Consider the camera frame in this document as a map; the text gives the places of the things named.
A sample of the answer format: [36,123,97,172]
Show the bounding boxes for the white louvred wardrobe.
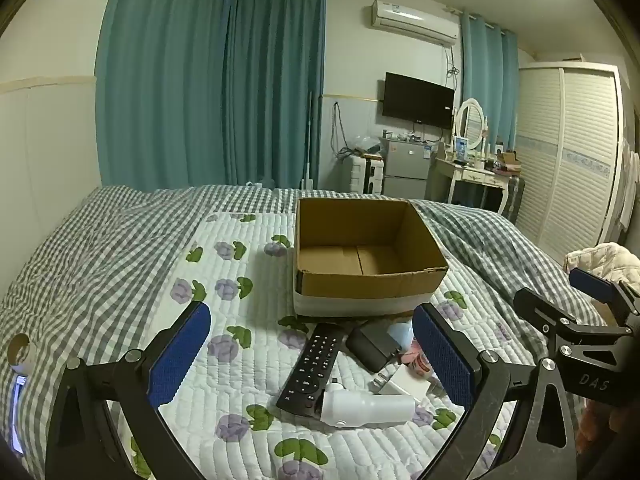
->
[515,62,626,266]

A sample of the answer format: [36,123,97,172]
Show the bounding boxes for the white charger block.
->
[385,362,431,398]

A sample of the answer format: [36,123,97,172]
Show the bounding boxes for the white plastic bottle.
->
[316,382,417,428]

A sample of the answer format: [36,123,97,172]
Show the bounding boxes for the hanging white towels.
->
[617,137,640,231]

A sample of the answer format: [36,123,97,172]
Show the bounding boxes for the pink bottle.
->
[402,342,433,376]

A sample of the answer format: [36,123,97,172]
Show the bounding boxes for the light blue container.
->
[387,321,416,353]

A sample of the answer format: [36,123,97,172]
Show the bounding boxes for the white oval mirror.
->
[454,98,488,153]

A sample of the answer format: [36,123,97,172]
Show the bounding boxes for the cream jacket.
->
[562,242,640,321]

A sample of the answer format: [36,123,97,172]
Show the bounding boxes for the black remote control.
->
[276,322,345,417]

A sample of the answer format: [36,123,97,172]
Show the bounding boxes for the smartphone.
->
[10,374,28,456]

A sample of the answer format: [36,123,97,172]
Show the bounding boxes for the white air conditioner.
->
[370,0,461,46]

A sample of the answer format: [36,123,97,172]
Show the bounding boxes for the dark suitcase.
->
[502,175,526,221]

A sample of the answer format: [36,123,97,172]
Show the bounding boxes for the clear plastic bag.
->
[350,135,383,156]

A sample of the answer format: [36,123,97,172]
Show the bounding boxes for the white flat mop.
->
[300,92,317,191]

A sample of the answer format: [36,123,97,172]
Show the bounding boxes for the teal curtain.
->
[459,10,520,151]
[95,0,233,190]
[225,0,328,191]

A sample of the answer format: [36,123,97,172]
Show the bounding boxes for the black wall cables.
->
[332,101,351,158]

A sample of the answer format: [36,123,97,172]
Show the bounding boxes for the small silver fridge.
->
[380,137,436,200]

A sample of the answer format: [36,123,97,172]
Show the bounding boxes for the white dressing table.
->
[425,155,521,213]

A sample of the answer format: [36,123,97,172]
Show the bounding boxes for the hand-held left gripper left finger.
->
[45,301,213,480]

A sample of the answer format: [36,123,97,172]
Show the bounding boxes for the black power adapter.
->
[345,321,401,373]

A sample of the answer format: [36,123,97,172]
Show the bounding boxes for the floral quilted mat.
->
[127,210,506,480]

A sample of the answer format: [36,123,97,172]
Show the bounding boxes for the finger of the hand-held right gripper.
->
[513,287,633,346]
[569,267,640,318]

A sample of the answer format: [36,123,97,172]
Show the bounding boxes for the black wall television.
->
[382,72,456,131]

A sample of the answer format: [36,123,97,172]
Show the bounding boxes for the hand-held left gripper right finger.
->
[411,302,583,480]

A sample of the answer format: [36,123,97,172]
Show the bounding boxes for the tape roll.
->
[7,332,36,373]

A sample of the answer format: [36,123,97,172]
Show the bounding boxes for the white ribbed suitcase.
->
[348,154,386,195]

